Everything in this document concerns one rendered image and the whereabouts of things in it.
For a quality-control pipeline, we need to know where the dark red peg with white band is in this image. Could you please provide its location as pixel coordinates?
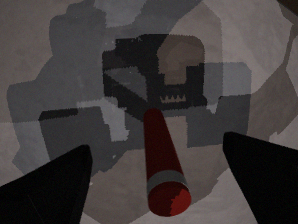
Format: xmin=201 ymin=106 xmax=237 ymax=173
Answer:
xmin=144 ymin=108 xmax=192 ymax=217

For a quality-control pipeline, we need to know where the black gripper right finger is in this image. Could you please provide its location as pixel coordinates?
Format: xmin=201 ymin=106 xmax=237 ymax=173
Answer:
xmin=222 ymin=131 xmax=298 ymax=224

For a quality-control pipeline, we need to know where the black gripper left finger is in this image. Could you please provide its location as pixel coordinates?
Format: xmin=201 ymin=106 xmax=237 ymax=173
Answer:
xmin=0 ymin=144 xmax=93 ymax=224

